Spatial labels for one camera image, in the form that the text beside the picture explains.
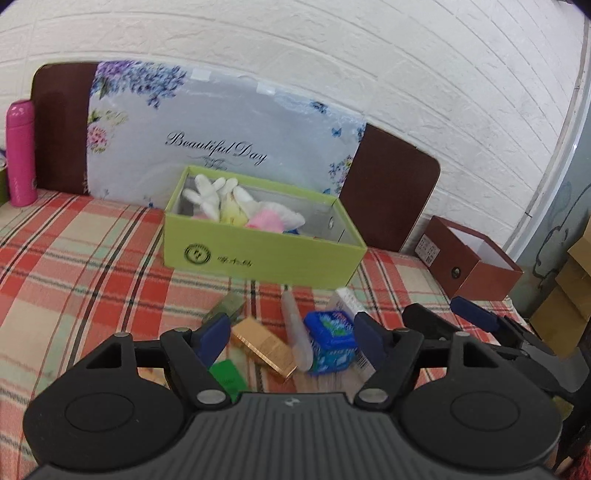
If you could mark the blue gum container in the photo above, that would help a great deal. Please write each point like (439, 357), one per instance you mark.
(332, 341)

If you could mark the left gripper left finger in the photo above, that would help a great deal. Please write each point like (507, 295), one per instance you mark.
(190, 354)

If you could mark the gold box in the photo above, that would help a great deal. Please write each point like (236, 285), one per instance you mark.
(264, 346)

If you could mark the green box at left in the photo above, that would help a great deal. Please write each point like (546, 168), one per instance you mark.
(4, 189)

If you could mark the white glove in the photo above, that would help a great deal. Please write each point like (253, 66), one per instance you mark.
(205, 196)

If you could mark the floral packaged pillow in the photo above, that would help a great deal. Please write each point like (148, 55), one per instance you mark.
(148, 121)

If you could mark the plaid bed sheet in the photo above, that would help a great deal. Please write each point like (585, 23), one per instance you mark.
(75, 270)

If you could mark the translucent white tube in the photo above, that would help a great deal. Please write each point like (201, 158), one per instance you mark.
(297, 333)

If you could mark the olive green small box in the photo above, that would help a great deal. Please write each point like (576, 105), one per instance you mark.
(231, 305)

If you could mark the brown cardboard box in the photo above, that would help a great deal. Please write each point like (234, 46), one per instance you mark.
(466, 262)

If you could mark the pink thermos bottle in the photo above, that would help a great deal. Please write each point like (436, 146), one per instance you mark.
(20, 153)

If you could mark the pink item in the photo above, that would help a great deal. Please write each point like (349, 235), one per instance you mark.
(266, 220)

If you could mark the cardboard boxes at right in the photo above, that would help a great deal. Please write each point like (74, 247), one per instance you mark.
(563, 319)

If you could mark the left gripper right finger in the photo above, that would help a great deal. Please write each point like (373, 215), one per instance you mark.
(392, 353)

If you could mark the dark brown headboard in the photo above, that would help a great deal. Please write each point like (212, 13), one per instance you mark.
(386, 192)

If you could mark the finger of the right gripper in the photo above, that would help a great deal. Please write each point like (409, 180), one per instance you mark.
(474, 314)
(439, 333)

